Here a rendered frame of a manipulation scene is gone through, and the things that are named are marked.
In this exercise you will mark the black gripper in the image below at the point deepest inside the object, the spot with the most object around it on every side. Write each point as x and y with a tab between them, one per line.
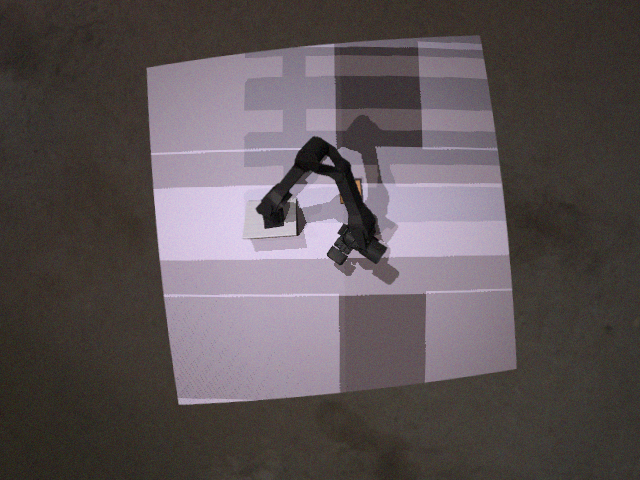
337	255

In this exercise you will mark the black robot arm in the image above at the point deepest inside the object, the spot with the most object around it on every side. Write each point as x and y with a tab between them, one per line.
361	222

